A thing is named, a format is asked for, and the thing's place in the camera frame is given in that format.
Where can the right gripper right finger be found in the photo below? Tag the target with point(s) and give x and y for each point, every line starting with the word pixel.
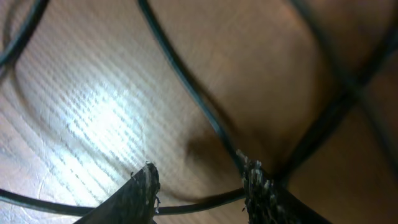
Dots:
pixel 266 201

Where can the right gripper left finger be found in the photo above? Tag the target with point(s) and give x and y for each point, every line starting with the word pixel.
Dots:
pixel 133 203

